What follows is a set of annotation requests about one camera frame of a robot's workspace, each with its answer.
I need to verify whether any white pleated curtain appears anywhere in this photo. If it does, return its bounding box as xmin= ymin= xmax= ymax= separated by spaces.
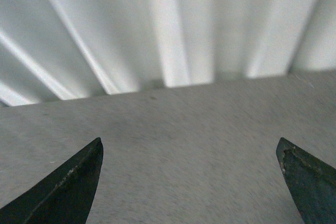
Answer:
xmin=1 ymin=0 xmax=335 ymax=106

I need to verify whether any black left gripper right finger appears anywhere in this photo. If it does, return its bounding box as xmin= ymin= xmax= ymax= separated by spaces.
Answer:
xmin=276 ymin=137 xmax=335 ymax=223

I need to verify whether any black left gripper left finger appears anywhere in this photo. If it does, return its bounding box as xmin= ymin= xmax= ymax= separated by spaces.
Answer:
xmin=1 ymin=138 xmax=103 ymax=223

